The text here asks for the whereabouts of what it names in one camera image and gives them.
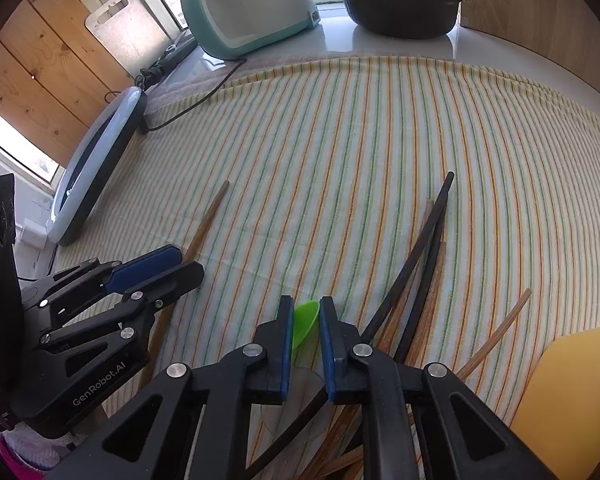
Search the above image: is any yellow plastic container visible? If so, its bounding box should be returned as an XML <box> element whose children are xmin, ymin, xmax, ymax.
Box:
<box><xmin>510</xmin><ymin>322</ymin><xmax>600</xmax><ymax>480</ymax></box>

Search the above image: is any green plastic spoon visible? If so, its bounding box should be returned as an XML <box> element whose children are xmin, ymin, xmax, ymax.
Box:
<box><xmin>292</xmin><ymin>301</ymin><xmax>322</xmax><ymax>351</ymax></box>

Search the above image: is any black clay pot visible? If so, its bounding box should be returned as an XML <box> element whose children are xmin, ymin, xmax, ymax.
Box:
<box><xmin>320</xmin><ymin>0</ymin><xmax>476</xmax><ymax>40</ymax></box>

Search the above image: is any teal and white rice cooker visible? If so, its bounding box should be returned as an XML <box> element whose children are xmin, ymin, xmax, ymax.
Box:
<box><xmin>180</xmin><ymin>0</ymin><xmax>321</xmax><ymax>60</ymax></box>

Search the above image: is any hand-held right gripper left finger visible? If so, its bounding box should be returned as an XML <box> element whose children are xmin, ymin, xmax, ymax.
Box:
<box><xmin>40</xmin><ymin>296</ymin><xmax>296</xmax><ymax>480</ymax></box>

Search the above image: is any round ring light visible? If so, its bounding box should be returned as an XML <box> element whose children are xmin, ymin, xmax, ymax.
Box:
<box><xmin>47</xmin><ymin>86</ymin><xmax>148</xmax><ymax>247</ymax></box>

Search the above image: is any striped cloth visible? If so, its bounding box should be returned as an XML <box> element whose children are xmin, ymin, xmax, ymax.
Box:
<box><xmin>55</xmin><ymin>55</ymin><xmax>600</xmax><ymax>480</ymax></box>

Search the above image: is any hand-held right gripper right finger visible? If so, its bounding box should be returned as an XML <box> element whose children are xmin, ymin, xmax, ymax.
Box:
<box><xmin>319</xmin><ymin>296</ymin><xmax>561</xmax><ymax>480</ymax></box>

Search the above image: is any black chopstick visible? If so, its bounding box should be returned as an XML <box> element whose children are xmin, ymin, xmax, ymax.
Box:
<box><xmin>242</xmin><ymin>171</ymin><xmax>455</xmax><ymax>478</ymax></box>
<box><xmin>392</xmin><ymin>210</ymin><xmax>448</xmax><ymax>361</ymax></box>

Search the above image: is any wooden plank panel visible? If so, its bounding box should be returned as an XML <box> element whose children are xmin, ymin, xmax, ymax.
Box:
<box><xmin>0</xmin><ymin>0</ymin><xmax>136</xmax><ymax>161</ymax></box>

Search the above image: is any black power cable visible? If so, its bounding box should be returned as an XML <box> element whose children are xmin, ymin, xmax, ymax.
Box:
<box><xmin>142</xmin><ymin>56</ymin><xmax>248</xmax><ymax>133</ymax></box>

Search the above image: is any light wooden board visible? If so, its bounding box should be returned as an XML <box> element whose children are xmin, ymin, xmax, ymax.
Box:
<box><xmin>457</xmin><ymin>0</ymin><xmax>600</xmax><ymax>96</ymax></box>

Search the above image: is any white cutting board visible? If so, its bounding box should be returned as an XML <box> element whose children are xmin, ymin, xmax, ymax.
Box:
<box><xmin>84</xmin><ymin>0</ymin><xmax>173</xmax><ymax>81</ymax></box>

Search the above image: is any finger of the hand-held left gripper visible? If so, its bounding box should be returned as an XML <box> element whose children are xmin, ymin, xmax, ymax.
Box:
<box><xmin>22</xmin><ymin>245</ymin><xmax>183</xmax><ymax>321</ymax></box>
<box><xmin>40</xmin><ymin>261</ymin><xmax>205</xmax><ymax>356</ymax></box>

